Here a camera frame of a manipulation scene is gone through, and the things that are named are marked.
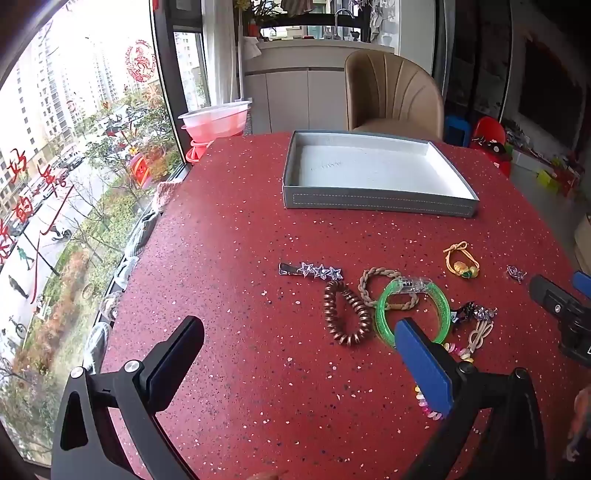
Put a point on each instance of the red round window sticker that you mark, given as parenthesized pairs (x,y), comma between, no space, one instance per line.
(140,60)

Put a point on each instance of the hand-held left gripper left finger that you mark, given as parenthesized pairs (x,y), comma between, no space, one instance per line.
(182,355)

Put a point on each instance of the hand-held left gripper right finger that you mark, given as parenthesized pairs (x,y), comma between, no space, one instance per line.
(425,369)

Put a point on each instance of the chrome faucet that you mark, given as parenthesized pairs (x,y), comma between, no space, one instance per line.
(344,16)

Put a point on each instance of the beige upholstered chair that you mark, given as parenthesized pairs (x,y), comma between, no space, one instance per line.
(392,92)

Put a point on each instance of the black hair claw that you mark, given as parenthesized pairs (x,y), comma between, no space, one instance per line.
(459,316)

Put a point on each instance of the beige knot hair clip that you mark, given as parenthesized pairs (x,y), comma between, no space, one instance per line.
(480,334)

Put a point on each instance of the blue plastic stool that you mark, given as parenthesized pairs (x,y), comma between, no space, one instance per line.
(457,131)

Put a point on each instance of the red lantern window decoration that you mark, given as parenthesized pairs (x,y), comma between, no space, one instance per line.
(140,170)

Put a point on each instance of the white cabinet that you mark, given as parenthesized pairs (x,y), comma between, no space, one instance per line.
(295,92)

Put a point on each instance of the translucent pink basin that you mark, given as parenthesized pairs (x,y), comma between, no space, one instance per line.
(217,122)

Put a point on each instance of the silver star hair clip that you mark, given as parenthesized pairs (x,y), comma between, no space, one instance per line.
(314,270)

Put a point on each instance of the pile of colourful toys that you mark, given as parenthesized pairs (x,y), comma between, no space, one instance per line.
(554,170)

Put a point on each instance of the red plastic stool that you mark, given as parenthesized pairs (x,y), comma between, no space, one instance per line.
(489,131)

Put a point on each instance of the pink knitted cloth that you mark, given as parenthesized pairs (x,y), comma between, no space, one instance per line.
(167,196)

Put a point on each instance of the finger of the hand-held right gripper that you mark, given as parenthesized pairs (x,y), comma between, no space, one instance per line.
(551,297)
(582,279)

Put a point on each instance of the dark wall screen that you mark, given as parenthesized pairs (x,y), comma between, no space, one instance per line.
(549,87)

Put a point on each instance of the small silver brooch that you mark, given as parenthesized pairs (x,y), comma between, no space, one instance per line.
(515,273)

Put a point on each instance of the grey jewelry box tray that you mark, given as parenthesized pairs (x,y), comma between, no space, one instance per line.
(369,170)

